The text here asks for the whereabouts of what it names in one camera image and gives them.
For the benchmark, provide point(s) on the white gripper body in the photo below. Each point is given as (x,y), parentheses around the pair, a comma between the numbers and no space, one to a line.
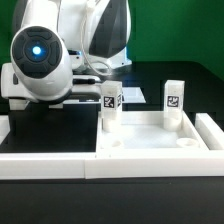
(13,89)

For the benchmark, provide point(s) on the white square table top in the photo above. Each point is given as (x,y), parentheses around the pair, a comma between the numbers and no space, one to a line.
(148,130)

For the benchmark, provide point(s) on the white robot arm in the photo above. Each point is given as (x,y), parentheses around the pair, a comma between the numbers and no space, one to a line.
(54,38)

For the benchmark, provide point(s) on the white marker sheet with tags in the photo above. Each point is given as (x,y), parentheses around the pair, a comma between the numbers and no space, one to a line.
(131,95)

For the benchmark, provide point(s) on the white U-shaped obstacle fence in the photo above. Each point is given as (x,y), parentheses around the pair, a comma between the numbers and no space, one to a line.
(97,165)

